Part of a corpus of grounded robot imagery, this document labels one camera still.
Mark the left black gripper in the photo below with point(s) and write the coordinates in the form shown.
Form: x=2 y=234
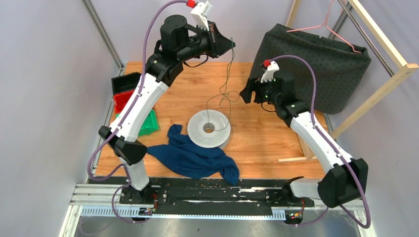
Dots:
x=218 y=43

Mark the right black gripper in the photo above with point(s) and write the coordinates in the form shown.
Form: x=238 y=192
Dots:
x=254 y=84

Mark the white cable spool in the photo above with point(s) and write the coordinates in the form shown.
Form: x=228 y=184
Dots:
x=209 y=129

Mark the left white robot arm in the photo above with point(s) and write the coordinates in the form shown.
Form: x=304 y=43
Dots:
x=179 y=43

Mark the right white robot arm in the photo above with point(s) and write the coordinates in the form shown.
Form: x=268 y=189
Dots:
x=345 y=177

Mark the blue cloth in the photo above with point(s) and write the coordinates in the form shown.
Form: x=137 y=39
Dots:
x=183 y=157

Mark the dark dotted fabric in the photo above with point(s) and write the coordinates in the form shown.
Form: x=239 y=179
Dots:
x=332 y=67

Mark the green plastic bin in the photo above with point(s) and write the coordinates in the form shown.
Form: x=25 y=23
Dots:
x=150 y=125

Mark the black plastic bin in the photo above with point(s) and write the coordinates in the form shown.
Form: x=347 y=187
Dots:
x=125 y=83

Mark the red plastic bin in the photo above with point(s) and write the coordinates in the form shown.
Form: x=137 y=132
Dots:
x=121 y=99

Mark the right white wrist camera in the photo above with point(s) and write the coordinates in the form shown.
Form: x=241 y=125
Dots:
x=270 y=67

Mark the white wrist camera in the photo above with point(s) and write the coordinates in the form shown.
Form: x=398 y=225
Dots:
x=200 y=14
x=270 y=67

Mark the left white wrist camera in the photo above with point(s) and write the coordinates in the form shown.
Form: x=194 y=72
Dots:
x=200 y=14

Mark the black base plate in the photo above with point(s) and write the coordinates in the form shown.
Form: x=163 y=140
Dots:
x=212 y=197

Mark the wooden frame rack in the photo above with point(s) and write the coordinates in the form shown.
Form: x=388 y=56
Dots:
x=380 y=122

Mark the aluminium rail frame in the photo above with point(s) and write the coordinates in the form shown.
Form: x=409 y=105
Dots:
x=90 y=200

